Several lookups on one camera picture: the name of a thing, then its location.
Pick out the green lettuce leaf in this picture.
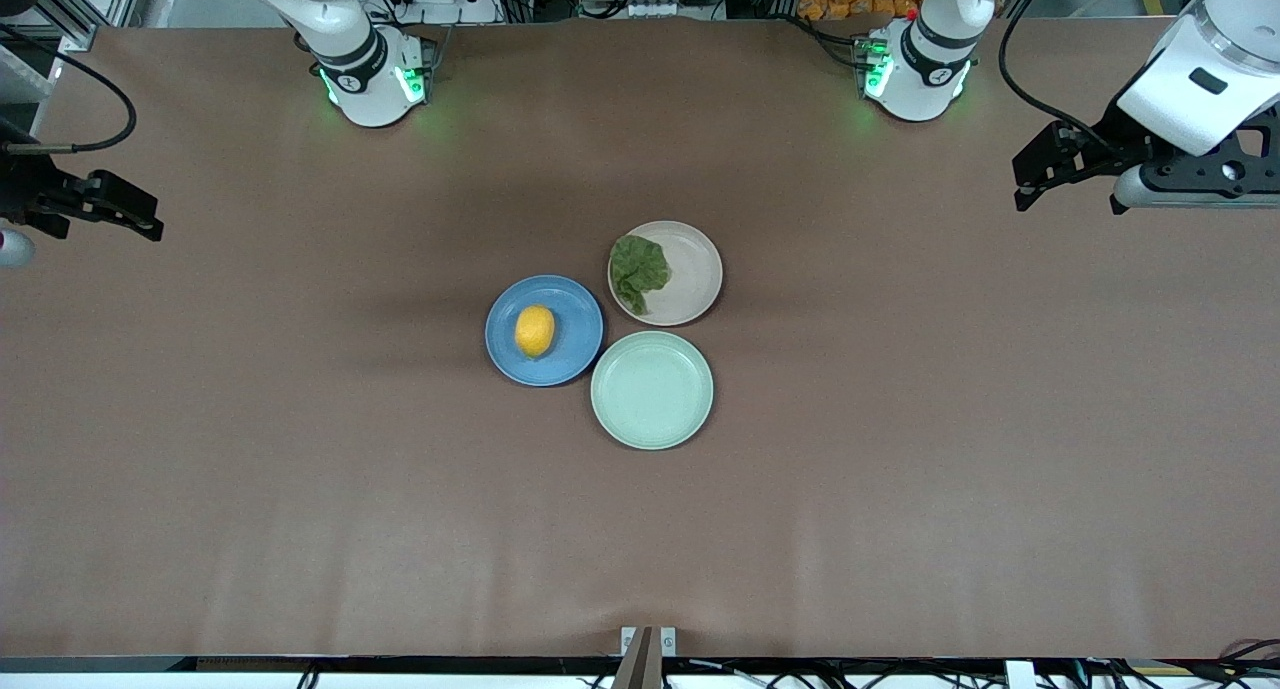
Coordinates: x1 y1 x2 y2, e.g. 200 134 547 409
609 234 672 316

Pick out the yellow lemon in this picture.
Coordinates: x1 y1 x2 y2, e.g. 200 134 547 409
514 304 557 360

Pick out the beige plate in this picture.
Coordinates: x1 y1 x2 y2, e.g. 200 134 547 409
607 220 724 327

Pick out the light green plate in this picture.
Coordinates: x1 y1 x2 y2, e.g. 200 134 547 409
590 330 715 451

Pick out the blue plate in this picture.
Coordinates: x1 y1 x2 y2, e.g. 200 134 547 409
485 274 605 387

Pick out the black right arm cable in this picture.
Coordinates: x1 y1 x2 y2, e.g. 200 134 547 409
0 21 137 158

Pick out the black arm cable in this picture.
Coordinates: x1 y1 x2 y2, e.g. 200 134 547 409
0 21 137 158
1000 0 1116 152

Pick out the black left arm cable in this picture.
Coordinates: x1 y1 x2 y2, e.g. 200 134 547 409
1000 0 1116 152

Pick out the aluminium frame profile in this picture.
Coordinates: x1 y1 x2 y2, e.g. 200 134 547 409
28 0 151 52

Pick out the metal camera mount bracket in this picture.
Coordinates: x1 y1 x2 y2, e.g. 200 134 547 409
620 626 678 689

